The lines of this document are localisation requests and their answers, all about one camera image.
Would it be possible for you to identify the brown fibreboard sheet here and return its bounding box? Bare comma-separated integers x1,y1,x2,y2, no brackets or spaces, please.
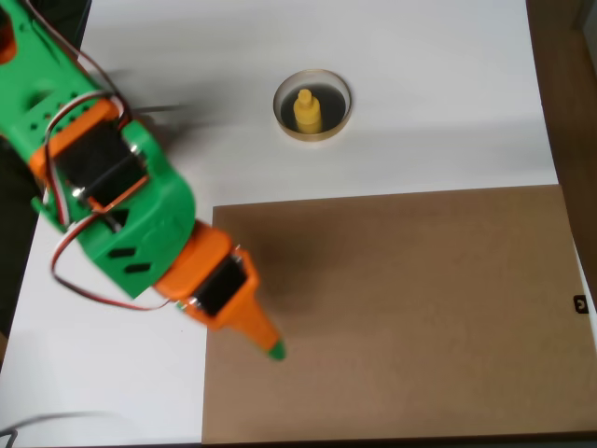
201,184,597,447

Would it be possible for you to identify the small yellow plastic piece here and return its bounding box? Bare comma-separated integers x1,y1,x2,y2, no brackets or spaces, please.
292,88,325,134

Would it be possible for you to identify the round dish, dark inside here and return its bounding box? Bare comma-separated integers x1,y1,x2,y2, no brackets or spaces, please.
272,68,354,147

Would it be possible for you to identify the red white black servo wire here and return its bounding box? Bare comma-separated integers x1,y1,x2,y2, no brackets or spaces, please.
49,223,172,313

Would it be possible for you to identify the grey cable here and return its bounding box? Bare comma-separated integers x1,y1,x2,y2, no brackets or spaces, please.
0,410,113,448

